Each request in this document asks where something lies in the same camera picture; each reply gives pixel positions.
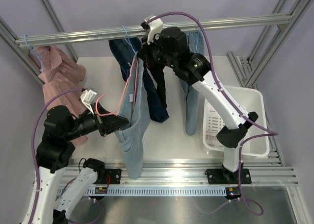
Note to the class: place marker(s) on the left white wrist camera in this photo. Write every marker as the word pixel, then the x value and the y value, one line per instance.
pixel 87 98

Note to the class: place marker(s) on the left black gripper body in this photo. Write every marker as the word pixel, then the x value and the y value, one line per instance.
pixel 99 122

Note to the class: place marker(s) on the dark blue denim skirt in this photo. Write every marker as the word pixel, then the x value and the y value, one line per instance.
pixel 124 56

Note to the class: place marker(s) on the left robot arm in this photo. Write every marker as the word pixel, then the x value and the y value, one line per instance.
pixel 53 156

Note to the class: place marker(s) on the blue hanger of pink dress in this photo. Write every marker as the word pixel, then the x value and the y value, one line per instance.
pixel 32 49

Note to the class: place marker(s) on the aluminium frame left post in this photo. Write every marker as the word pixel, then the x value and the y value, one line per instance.
pixel 19 21

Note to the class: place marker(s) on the aluminium frame right post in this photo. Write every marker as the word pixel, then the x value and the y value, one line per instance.
pixel 248 70

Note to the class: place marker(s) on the light blue denim skirt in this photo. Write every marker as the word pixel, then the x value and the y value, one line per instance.
pixel 135 109

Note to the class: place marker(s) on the pink wire hanger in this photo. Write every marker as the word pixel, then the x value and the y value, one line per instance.
pixel 133 72

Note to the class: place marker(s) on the white slotted cable duct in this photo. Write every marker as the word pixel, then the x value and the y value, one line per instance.
pixel 156 191

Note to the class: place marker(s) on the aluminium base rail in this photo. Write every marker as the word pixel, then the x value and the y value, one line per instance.
pixel 263 172

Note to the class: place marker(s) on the black garment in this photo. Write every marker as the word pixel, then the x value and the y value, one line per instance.
pixel 158 76

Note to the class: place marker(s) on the blue hanger of pale denim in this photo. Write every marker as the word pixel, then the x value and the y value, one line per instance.
pixel 195 41

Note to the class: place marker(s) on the pale blue denim garment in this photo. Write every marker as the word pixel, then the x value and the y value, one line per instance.
pixel 191 97

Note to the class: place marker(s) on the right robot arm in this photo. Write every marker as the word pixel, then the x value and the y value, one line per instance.
pixel 168 48

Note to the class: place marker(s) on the light blue wire hanger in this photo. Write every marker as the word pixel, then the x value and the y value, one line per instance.
pixel 130 40

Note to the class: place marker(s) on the pink ruffled dress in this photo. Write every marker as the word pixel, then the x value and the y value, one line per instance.
pixel 60 74

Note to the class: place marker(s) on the white plastic basket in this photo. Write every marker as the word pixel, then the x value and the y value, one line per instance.
pixel 251 100

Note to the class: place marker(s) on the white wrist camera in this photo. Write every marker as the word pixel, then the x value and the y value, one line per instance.
pixel 87 98
pixel 153 27

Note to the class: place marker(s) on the aluminium hanging rail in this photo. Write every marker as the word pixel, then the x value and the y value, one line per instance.
pixel 137 30

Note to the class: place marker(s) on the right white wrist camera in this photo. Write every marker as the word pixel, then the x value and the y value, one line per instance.
pixel 153 27

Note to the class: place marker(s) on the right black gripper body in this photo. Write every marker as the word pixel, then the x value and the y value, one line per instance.
pixel 154 53

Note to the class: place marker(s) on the aluminium frame post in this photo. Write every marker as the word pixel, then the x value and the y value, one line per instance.
pixel 19 21
pixel 248 70

